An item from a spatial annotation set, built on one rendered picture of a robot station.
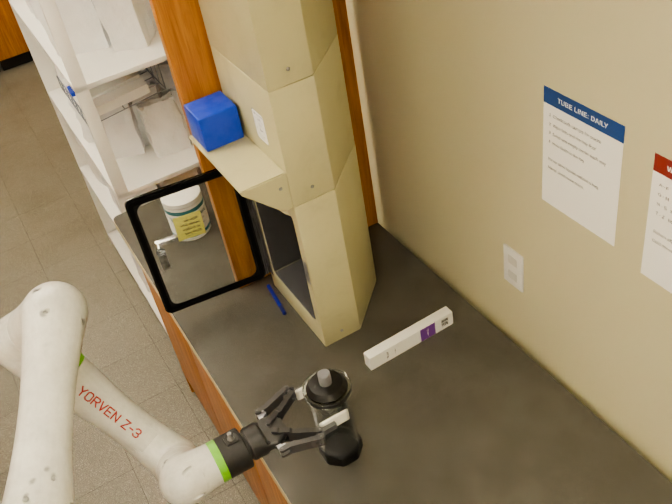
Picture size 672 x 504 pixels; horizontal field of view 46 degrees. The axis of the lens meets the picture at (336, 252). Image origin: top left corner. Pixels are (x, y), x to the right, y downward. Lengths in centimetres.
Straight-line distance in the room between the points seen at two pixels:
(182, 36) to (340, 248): 64
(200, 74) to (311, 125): 39
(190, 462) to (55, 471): 33
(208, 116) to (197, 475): 81
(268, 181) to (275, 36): 33
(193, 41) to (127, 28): 95
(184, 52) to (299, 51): 40
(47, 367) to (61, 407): 8
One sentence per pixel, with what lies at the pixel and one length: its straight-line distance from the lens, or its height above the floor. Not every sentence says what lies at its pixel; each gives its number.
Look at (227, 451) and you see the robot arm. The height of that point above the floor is 116.
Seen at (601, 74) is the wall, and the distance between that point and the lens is 150.
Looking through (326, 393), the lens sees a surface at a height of 118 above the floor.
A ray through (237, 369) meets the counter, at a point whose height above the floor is 94.
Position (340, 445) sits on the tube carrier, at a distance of 186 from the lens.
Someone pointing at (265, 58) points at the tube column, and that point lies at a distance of 167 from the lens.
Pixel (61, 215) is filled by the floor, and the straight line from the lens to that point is 483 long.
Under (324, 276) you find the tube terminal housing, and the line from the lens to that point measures 202.
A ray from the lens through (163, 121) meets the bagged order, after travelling 311.
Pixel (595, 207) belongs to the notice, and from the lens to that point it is 165.
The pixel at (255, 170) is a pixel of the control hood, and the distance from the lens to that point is 184.
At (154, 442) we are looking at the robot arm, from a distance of 182.
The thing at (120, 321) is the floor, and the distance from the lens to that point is 394.
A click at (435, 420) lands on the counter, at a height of 94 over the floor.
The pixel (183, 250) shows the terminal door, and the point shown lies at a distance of 221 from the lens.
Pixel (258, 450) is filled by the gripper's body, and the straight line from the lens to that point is 174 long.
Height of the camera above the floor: 249
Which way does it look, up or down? 39 degrees down
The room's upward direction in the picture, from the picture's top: 11 degrees counter-clockwise
